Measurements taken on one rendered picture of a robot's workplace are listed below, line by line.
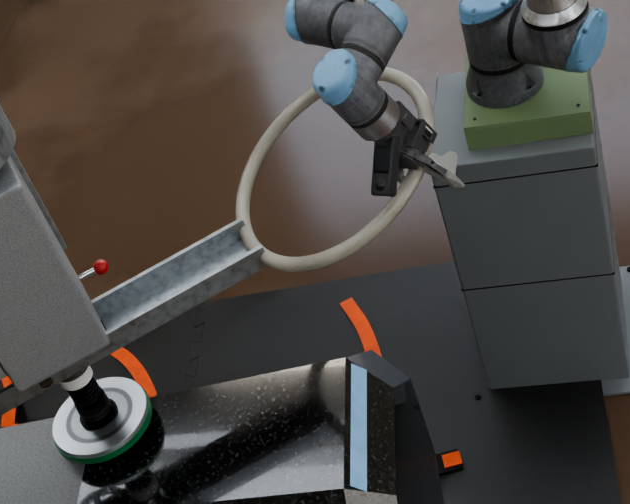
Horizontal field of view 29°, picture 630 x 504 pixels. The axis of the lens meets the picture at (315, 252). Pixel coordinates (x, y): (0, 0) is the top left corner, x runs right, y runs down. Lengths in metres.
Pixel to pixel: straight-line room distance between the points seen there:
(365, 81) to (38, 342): 0.78
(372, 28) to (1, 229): 0.74
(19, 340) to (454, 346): 1.71
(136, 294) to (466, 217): 0.94
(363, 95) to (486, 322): 1.32
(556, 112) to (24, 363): 1.38
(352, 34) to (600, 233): 1.14
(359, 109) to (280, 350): 1.79
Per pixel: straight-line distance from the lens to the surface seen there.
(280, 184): 4.51
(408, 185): 2.31
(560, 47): 2.79
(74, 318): 2.32
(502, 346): 3.41
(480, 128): 2.95
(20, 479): 2.69
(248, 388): 2.61
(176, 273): 2.54
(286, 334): 3.89
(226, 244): 2.54
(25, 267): 2.23
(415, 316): 3.80
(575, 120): 2.94
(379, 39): 2.18
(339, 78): 2.12
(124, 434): 2.57
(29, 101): 5.65
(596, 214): 3.07
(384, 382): 2.61
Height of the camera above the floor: 2.68
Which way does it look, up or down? 40 degrees down
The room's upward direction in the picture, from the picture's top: 20 degrees counter-clockwise
